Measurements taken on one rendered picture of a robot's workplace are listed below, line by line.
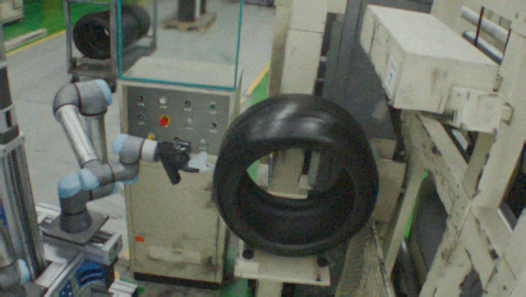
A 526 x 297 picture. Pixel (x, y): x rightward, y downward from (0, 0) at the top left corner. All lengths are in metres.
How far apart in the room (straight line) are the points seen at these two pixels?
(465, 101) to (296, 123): 0.56
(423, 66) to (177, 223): 1.73
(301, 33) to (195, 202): 1.11
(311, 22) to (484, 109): 0.80
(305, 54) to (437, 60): 0.70
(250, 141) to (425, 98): 0.57
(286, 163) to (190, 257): 0.99
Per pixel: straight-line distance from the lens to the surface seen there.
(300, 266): 1.85
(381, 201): 1.96
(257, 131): 1.44
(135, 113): 2.29
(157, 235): 2.59
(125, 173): 1.68
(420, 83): 1.14
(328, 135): 1.43
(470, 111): 1.10
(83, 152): 1.71
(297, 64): 1.73
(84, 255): 2.18
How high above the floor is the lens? 2.04
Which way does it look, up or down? 28 degrees down
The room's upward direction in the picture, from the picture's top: 7 degrees clockwise
